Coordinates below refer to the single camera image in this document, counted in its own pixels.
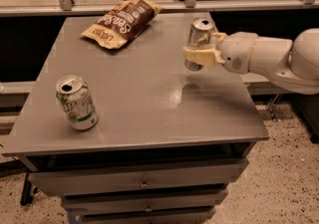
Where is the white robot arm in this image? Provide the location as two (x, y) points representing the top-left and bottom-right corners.
(183, 28), (319, 95)

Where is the brown chip bag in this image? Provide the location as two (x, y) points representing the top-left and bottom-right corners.
(82, 0), (163, 50)

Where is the grey drawer cabinet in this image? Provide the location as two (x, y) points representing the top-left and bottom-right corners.
(0, 11), (270, 224)

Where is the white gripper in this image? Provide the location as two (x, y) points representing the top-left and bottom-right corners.
(183, 32), (258, 74)

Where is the middle grey drawer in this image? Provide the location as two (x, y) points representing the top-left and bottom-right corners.
(62, 188), (228, 215)

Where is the grey drawer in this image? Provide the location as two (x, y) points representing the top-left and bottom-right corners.
(69, 207), (215, 224)
(62, 188), (228, 215)
(29, 158), (248, 196)

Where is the green white 7up can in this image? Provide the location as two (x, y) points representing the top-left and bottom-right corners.
(56, 75), (98, 130)

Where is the bottom grey drawer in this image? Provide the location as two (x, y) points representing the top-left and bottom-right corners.
(69, 207), (215, 224)

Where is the silver blue redbull can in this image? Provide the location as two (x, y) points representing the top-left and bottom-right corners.
(183, 17), (215, 72)

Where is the top grey drawer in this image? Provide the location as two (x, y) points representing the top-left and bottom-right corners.
(29, 158), (248, 196)

